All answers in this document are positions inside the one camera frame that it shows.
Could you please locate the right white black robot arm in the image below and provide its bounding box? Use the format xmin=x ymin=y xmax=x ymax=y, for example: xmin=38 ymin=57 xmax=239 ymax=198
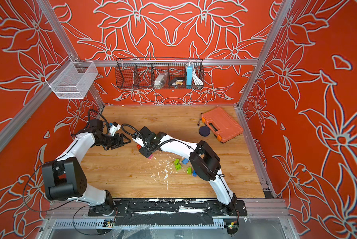
xmin=121 ymin=124 xmax=237 ymax=212

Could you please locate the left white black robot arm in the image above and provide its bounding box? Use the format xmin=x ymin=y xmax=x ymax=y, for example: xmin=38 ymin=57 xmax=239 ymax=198
xmin=42 ymin=110 xmax=131 ymax=215

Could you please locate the long blue lego brick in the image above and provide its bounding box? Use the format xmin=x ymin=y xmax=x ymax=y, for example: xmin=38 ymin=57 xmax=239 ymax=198
xmin=182 ymin=158 xmax=189 ymax=165

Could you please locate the screwdriver bit beside case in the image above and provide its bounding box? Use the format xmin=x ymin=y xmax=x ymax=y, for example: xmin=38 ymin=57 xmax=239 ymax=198
xmin=197 ymin=113 xmax=202 ymax=127

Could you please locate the dark round disc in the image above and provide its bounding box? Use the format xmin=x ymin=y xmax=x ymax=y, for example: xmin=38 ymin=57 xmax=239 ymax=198
xmin=198 ymin=125 xmax=210 ymax=137

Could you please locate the grey plastic bag in basket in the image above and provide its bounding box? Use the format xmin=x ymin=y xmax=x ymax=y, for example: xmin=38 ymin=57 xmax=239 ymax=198
xmin=153 ymin=72 xmax=169 ymax=89

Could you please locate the black item in basket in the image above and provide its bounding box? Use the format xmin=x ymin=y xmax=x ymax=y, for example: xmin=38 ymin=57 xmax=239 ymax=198
xmin=168 ymin=77 xmax=186 ymax=86

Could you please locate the orange plastic tool case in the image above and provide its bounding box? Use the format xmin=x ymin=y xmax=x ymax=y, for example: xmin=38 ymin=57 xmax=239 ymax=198
xmin=201 ymin=107 xmax=243 ymax=143

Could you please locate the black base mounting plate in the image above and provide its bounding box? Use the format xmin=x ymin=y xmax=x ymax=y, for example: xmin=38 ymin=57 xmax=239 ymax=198
xmin=88 ymin=198 xmax=248 ymax=226

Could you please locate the light blue box in basket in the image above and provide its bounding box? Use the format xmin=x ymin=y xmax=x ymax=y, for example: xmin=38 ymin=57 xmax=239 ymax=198
xmin=186 ymin=63 xmax=193 ymax=89

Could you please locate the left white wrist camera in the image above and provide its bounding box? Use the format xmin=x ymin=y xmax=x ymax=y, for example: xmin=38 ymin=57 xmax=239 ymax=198
xmin=108 ymin=121 xmax=121 ymax=136

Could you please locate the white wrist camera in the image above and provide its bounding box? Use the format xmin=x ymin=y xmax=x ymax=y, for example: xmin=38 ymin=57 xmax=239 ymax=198
xmin=108 ymin=121 xmax=121 ymax=136
xmin=133 ymin=137 xmax=144 ymax=147

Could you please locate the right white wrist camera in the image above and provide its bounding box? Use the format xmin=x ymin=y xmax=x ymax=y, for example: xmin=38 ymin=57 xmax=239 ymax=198
xmin=133 ymin=137 xmax=144 ymax=147

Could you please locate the black wire wall basket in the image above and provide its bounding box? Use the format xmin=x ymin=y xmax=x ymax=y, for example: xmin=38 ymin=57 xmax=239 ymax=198
xmin=115 ymin=58 xmax=205 ymax=90

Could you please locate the clear acrylic wall box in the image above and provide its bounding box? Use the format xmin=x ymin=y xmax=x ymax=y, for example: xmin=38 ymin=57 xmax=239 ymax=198
xmin=47 ymin=61 xmax=98 ymax=99

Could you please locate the white cable bundle in basket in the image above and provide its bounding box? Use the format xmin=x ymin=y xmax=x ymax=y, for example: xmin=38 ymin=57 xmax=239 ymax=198
xmin=192 ymin=69 xmax=203 ymax=89

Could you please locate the white slotted cable duct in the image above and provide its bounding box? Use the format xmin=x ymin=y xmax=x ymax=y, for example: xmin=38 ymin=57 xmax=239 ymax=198
xmin=53 ymin=219 xmax=115 ymax=229

